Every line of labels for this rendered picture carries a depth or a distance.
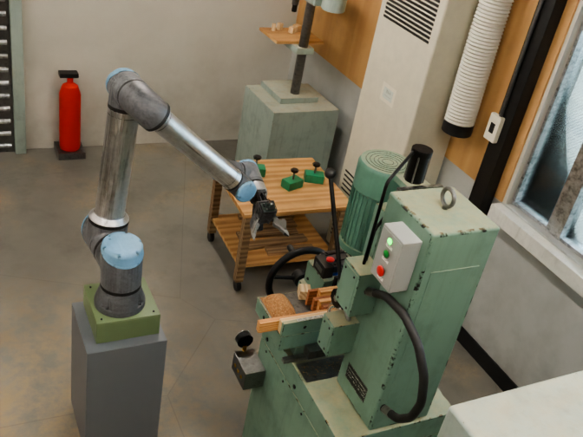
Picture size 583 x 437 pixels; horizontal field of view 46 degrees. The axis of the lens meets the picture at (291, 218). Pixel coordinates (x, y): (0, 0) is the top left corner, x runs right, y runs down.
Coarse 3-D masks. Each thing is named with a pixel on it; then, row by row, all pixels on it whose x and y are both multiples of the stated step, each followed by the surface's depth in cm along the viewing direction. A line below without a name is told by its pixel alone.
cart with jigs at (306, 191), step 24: (264, 168) 390; (288, 168) 406; (312, 168) 412; (216, 192) 403; (288, 192) 382; (312, 192) 386; (336, 192) 391; (216, 216) 412; (240, 216) 415; (288, 216) 425; (240, 240) 368; (264, 240) 397; (288, 240) 402; (312, 240) 410; (240, 264) 375; (264, 264) 383; (240, 288) 383
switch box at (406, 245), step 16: (384, 224) 182; (400, 224) 183; (384, 240) 182; (400, 240) 176; (416, 240) 177; (400, 256) 176; (416, 256) 179; (384, 272) 183; (400, 272) 180; (384, 288) 184; (400, 288) 183
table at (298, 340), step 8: (304, 280) 258; (288, 296) 243; (296, 296) 244; (256, 304) 241; (264, 304) 237; (296, 304) 240; (304, 304) 241; (264, 312) 235; (296, 312) 236; (304, 312) 237; (272, 336) 231; (280, 336) 225; (288, 336) 226; (296, 336) 227; (304, 336) 229; (312, 336) 231; (280, 344) 226; (288, 344) 228; (296, 344) 229; (304, 344) 231
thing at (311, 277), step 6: (312, 264) 251; (306, 270) 255; (312, 270) 251; (306, 276) 256; (312, 276) 251; (318, 276) 247; (306, 282) 256; (312, 282) 252; (318, 282) 247; (324, 282) 244; (330, 282) 245; (312, 288) 252
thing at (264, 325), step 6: (306, 312) 231; (312, 312) 231; (270, 318) 225; (276, 318) 226; (258, 324) 224; (264, 324) 223; (270, 324) 224; (276, 324) 225; (258, 330) 224; (264, 330) 224; (270, 330) 226
